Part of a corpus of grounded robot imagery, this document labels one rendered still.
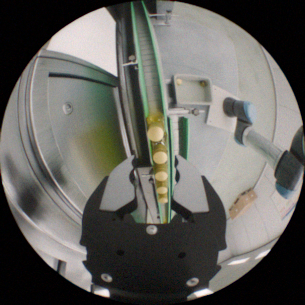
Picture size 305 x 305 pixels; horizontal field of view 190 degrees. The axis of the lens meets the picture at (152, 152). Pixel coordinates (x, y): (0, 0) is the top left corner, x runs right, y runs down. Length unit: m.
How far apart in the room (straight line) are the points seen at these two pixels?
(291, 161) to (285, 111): 3.38
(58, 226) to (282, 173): 0.52
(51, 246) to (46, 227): 0.05
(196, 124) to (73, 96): 0.64
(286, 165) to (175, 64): 0.72
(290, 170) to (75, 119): 0.53
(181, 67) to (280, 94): 3.51
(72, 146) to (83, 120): 0.06
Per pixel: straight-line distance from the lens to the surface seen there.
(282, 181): 0.40
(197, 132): 0.69
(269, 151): 0.46
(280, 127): 3.76
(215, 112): 0.70
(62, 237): 0.17
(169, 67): 0.67
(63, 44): 0.23
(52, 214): 0.15
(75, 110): 0.19
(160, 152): 0.22
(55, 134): 0.15
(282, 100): 3.81
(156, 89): 0.49
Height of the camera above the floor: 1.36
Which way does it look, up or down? 62 degrees down
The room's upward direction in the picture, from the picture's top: 175 degrees counter-clockwise
